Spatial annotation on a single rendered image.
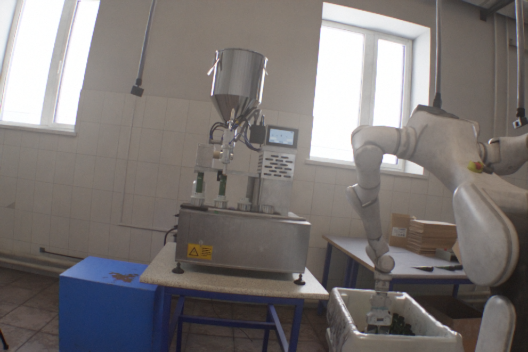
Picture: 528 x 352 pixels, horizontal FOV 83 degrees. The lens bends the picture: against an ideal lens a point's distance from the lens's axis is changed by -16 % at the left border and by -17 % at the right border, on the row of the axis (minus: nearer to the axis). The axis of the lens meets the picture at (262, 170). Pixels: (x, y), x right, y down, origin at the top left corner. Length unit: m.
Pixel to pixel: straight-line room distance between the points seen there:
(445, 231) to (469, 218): 2.11
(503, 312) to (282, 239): 1.04
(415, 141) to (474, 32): 3.52
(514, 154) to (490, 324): 0.55
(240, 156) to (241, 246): 1.70
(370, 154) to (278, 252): 0.73
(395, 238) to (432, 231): 0.36
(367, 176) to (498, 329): 0.59
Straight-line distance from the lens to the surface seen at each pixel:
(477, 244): 0.78
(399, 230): 3.04
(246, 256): 1.56
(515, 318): 0.78
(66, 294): 1.93
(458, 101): 4.08
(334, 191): 3.32
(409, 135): 1.05
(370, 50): 4.12
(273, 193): 1.75
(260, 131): 1.77
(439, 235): 2.89
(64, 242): 3.58
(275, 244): 1.56
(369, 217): 1.30
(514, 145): 1.16
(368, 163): 1.04
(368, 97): 3.95
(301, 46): 3.46
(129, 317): 1.86
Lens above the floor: 1.21
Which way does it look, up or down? 1 degrees up
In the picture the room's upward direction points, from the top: 7 degrees clockwise
